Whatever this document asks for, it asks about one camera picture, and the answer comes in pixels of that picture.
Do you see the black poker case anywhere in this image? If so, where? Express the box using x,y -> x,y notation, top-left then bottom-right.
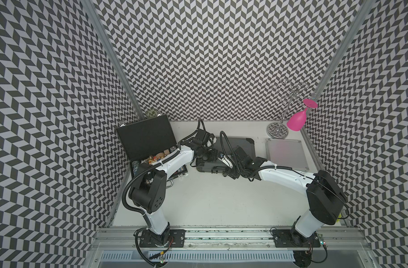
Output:
115,114 -> 188,188
196,137 -> 256,174

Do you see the silver aluminium poker case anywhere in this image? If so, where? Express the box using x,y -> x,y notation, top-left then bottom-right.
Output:
266,139 -> 310,172

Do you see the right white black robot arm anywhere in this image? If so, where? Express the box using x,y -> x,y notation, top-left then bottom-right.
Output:
219,131 -> 347,247

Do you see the pink plastic wine glass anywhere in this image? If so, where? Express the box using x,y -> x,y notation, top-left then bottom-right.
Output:
287,99 -> 318,131

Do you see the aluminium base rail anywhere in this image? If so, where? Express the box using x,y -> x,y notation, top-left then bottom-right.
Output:
91,226 -> 370,251

